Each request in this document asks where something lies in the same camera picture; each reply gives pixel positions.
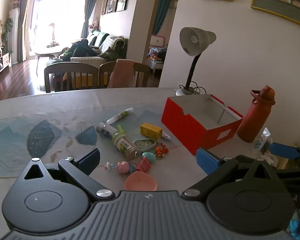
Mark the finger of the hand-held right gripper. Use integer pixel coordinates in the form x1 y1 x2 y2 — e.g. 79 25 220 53
269 142 300 161

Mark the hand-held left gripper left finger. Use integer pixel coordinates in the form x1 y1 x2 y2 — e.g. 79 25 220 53
16 148 115 201

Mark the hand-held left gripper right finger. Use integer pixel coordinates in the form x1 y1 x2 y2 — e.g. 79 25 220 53
182 147 278 202

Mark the pink-haired doll figure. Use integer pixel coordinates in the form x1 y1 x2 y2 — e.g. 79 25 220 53
104 161 138 174

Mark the clear bottle with silver cap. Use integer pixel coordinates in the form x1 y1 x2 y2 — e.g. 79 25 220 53
96 122 118 137

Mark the red cardboard box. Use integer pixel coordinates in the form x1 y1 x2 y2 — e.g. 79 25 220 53
161 94 244 155

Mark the green-capped jar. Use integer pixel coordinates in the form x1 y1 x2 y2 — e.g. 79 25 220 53
112 124 140 161

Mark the orange toy figure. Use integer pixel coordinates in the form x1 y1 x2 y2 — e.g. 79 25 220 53
155 143 169 158

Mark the white and green tube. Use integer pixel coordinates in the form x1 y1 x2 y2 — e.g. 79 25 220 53
106 107 134 125

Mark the red binder clip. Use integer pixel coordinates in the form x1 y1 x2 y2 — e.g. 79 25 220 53
136 156 151 173

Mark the pink shell-shaped dish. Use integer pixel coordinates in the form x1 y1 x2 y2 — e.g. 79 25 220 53
124 171 158 192

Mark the grey correction tape dispenser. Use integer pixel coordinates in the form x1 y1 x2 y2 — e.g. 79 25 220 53
132 132 171 153

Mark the teal egg-shaped toy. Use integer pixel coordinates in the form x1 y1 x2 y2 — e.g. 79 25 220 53
142 152 157 162

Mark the small yellow box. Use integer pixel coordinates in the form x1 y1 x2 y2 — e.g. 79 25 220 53
140 123 163 139

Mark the red water bottle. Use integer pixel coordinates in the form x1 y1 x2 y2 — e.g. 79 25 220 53
237 85 276 143

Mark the pink cloth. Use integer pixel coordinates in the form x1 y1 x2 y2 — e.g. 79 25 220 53
107 59 135 88

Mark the wooden dining chair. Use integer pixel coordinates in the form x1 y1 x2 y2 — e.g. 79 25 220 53
44 62 100 93
99 60 150 88

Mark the dark clothes pile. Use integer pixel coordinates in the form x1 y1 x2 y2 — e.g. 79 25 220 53
62 39 100 62

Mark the cluttered bed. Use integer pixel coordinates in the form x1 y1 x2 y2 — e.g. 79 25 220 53
146 46 168 69

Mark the low coffee table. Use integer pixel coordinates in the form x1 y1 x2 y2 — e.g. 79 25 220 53
35 45 73 75

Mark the light sofa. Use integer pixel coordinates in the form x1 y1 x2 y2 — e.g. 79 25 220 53
70 30 128 68

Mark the grey desk lamp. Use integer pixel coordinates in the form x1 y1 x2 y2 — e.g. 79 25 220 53
175 27 217 97

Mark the pink bed headboard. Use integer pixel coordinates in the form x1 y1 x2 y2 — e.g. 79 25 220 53
150 34 167 48

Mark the wooden media cabinet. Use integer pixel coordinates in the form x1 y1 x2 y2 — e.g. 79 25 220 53
0 52 12 80

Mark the grey curtain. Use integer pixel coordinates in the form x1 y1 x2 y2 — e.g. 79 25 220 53
80 0 98 38
17 0 30 62

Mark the teal curtain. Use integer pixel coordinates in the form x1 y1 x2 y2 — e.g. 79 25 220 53
152 0 172 35

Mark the green houseplant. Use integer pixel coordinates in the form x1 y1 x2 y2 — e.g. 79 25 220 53
1 17 14 53

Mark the black lamp cable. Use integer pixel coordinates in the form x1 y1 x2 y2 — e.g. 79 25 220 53
189 81 207 95

